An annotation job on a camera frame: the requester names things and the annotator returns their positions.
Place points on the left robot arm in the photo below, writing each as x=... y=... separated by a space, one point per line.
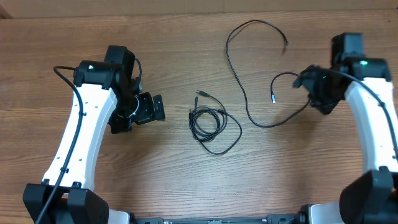
x=105 y=94

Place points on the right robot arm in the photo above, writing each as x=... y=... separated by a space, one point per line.
x=366 y=85

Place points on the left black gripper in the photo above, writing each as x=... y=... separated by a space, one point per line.
x=148 y=112

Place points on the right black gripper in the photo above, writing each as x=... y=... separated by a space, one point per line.
x=305 y=78

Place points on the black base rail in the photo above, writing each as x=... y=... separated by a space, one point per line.
x=214 y=221

